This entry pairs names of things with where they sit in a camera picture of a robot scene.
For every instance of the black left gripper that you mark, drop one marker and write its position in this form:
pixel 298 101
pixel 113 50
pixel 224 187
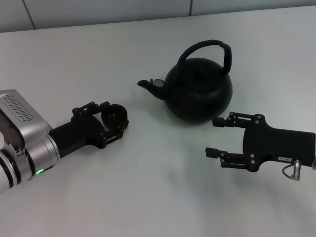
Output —
pixel 79 133

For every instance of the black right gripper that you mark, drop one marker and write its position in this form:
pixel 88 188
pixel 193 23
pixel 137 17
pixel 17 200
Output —
pixel 271 143

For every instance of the dark brown teacup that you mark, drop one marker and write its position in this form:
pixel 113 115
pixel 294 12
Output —
pixel 114 117

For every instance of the black cast iron teapot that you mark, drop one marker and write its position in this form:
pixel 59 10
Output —
pixel 197 98

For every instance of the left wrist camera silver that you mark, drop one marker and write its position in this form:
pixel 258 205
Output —
pixel 19 116

